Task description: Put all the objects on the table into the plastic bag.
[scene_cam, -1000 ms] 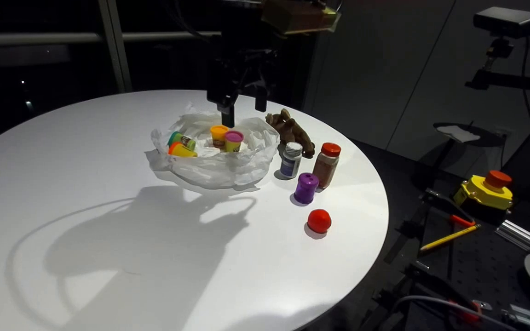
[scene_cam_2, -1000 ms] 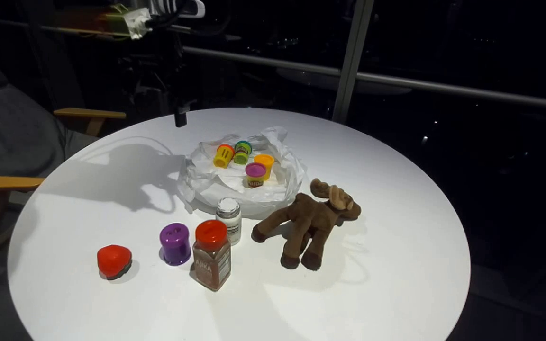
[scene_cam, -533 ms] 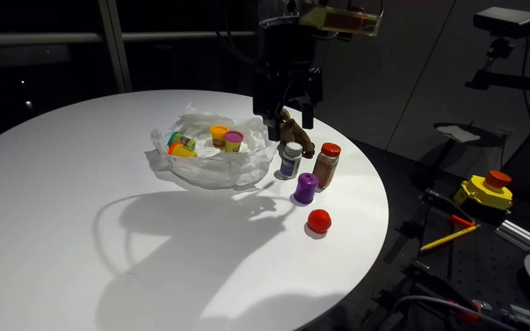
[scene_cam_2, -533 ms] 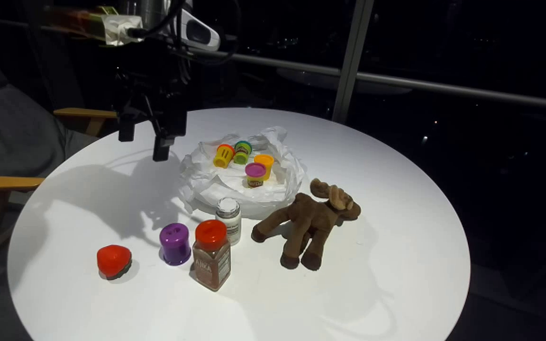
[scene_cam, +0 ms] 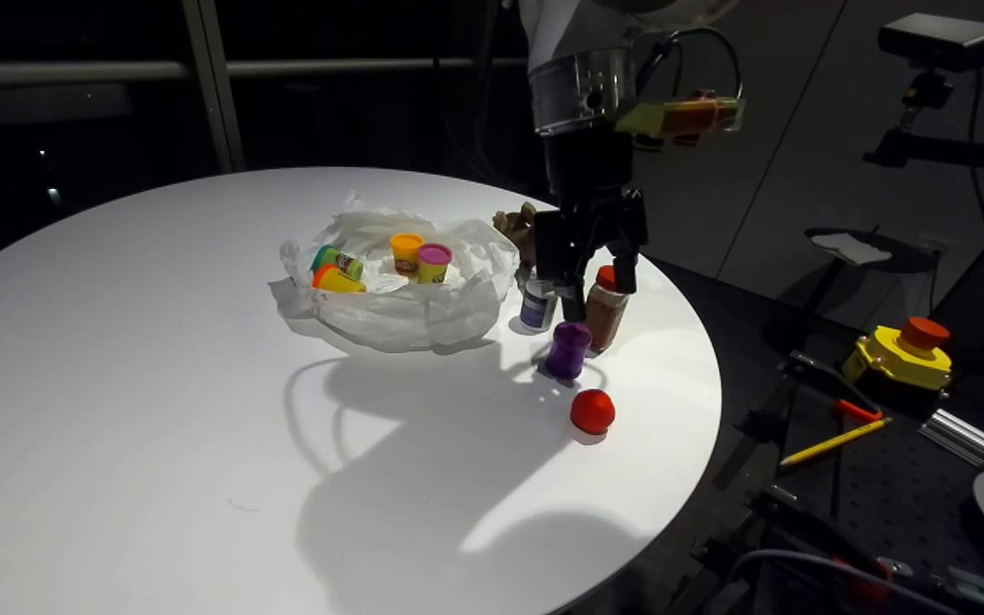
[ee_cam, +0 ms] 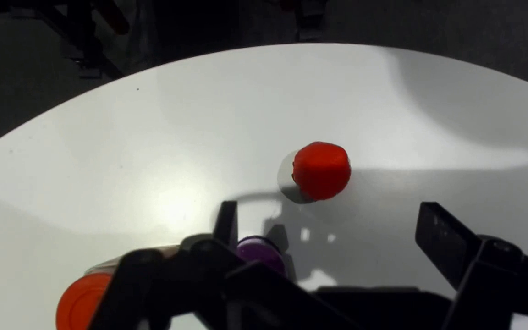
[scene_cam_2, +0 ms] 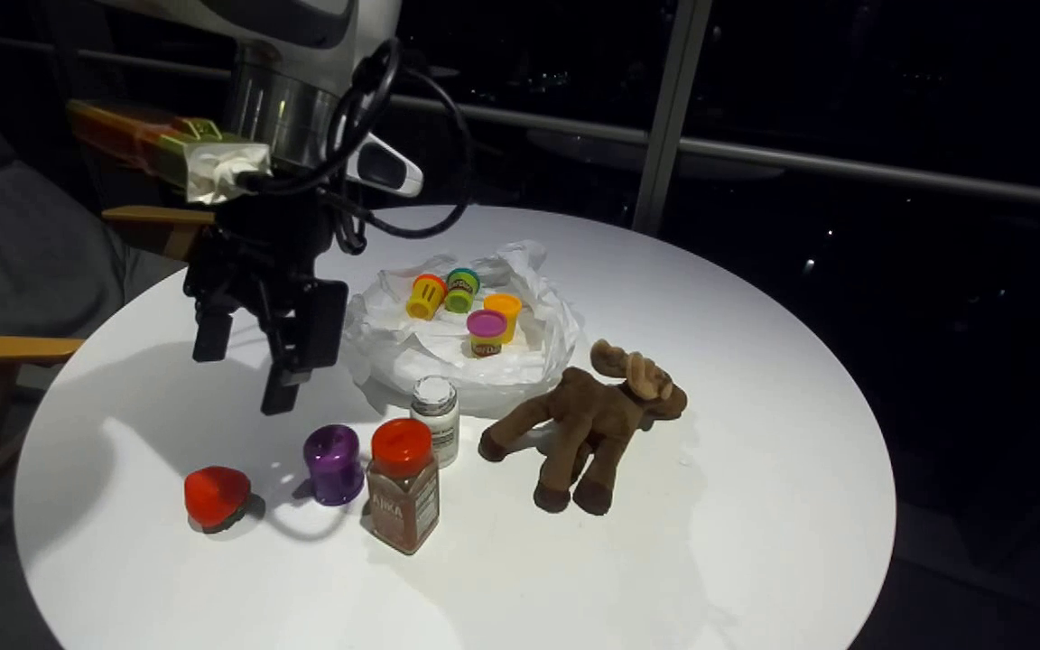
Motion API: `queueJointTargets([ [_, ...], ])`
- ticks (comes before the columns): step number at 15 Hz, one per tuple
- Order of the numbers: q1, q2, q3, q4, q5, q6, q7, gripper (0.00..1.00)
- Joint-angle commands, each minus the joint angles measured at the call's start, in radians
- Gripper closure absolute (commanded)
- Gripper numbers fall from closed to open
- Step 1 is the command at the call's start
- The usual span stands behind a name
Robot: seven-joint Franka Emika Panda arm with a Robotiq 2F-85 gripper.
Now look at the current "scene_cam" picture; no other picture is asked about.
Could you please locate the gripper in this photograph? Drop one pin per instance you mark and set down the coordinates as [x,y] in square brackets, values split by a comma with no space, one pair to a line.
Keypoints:
[588,205]

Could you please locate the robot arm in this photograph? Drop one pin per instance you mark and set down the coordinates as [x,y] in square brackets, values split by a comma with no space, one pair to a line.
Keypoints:
[579,85]

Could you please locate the white plastic bag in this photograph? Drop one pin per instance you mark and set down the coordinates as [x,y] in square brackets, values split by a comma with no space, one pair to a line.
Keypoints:
[424,312]

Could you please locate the spice bottle with red lid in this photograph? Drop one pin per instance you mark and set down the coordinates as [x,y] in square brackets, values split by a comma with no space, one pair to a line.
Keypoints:
[606,314]

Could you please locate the white bottle with blue label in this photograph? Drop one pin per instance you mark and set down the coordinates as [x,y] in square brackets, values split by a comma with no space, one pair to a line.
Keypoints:
[535,309]

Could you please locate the purple container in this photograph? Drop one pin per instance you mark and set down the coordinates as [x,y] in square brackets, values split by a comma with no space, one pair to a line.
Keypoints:
[568,350]

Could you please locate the brown wooden figure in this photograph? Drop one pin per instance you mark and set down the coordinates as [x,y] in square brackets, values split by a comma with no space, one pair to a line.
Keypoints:
[519,229]

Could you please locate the red ball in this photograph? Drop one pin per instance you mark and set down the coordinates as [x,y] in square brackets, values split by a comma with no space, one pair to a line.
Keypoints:
[592,412]

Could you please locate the yellow tub with pink lid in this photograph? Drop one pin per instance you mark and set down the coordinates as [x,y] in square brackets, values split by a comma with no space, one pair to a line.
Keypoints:
[433,263]

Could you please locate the yellow tub with orange lid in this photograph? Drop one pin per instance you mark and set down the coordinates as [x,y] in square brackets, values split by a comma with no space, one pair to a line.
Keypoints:
[338,281]
[407,253]

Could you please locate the white paper sheet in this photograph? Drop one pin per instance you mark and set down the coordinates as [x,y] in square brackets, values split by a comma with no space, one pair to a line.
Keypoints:
[851,248]

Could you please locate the yellow tub with green lid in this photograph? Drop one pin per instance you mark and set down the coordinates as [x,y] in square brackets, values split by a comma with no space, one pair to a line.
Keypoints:
[338,260]

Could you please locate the yellow pencil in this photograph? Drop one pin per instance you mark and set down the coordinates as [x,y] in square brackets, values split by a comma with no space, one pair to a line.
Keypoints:
[834,442]

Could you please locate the round black side table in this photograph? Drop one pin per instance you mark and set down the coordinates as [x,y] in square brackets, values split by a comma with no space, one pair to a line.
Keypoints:
[902,256]

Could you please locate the yellow emergency stop button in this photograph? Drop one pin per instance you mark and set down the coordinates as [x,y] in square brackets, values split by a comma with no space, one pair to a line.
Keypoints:
[898,357]

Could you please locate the aluminium profile bar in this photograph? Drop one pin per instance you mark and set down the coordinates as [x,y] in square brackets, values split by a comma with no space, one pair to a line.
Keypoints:
[970,438]

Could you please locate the metal window railing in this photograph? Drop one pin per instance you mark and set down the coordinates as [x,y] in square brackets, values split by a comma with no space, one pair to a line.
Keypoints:
[73,72]

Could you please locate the camera on mount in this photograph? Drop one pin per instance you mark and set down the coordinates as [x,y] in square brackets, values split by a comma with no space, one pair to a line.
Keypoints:
[943,41]

